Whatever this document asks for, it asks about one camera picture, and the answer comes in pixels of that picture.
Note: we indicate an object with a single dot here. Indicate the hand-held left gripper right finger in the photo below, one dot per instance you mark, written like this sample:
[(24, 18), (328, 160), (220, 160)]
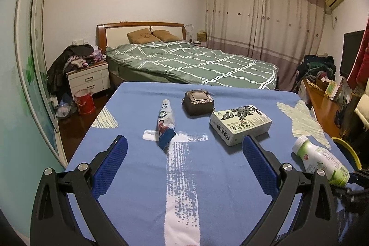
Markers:
[(256, 161)]

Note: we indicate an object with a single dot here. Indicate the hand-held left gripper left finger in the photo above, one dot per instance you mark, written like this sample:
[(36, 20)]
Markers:
[(114, 161)]

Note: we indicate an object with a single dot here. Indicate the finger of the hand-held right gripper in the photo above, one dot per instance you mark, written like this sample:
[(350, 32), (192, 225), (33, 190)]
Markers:
[(360, 177), (353, 202)]

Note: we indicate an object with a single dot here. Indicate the bin with yellow rim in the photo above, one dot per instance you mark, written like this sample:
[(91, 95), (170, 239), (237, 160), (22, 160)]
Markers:
[(353, 149)]

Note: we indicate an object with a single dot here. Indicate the white bottle green label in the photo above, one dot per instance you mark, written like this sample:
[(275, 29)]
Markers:
[(320, 159)]

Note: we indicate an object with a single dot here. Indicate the green white cardboard box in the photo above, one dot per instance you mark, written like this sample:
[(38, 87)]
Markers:
[(242, 122)]

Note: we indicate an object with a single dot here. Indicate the blue printed tablecloth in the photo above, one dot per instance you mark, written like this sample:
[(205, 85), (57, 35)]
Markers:
[(129, 119)]

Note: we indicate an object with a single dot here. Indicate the red bucket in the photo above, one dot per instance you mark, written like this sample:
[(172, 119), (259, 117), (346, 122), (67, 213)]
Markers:
[(85, 104)]

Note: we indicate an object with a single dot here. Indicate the blue white snack packet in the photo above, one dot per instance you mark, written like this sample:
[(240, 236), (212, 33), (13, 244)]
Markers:
[(165, 119)]

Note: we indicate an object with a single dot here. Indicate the white padded chair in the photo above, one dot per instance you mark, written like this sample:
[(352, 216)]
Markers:
[(363, 110)]

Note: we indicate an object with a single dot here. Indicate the pile of plastic bags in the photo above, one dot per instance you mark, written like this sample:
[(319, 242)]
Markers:
[(65, 109)]

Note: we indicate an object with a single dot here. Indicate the dark square box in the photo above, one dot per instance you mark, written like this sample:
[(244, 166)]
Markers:
[(199, 103)]

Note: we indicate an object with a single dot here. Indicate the wooden desk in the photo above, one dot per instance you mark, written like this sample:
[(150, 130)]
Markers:
[(323, 104)]

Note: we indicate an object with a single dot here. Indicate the white nightstand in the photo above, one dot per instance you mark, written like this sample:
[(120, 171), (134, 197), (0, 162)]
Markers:
[(89, 78)]

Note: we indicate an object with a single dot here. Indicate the green box on desk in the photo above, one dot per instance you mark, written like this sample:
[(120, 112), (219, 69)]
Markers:
[(333, 90)]

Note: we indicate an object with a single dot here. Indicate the pile of clothes on nightstand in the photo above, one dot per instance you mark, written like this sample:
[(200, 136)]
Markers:
[(62, 61)]

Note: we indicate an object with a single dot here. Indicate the green checked duvet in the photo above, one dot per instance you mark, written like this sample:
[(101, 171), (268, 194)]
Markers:
[(196, 64)]

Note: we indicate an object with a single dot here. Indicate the pile of dark clothes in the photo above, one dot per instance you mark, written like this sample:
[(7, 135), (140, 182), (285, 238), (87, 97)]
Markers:
[(317, 64)]

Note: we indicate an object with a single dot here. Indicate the glass sliding wardrobe door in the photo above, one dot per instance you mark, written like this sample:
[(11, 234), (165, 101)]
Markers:
[(23, 90)]

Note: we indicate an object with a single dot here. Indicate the red cloth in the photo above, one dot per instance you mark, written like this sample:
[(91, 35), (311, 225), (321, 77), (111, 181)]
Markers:
[(361, 61)]

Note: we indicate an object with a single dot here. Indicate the black television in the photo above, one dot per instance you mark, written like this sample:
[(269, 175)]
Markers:
[(350, 53)]

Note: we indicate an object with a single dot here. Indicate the brown pillow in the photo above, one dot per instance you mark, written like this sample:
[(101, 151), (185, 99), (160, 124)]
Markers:
[(167, 36), (142, 36)]

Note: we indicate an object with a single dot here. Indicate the wooden bed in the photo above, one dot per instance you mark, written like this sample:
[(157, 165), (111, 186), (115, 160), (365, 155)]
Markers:
[(115, 32)]

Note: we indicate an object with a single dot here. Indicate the tissue box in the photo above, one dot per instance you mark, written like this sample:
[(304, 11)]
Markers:
[(202, 36)]

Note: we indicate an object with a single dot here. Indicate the beige pink curtain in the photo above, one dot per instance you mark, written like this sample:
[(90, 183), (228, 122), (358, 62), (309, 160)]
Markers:
[(259, 21)]

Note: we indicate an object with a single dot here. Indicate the white plastic bag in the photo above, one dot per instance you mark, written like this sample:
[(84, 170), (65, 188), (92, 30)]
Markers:
[(189, 32)]

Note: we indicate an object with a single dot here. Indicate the white wall socket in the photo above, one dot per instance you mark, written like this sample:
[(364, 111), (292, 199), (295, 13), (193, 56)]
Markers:
[(80, 41)]

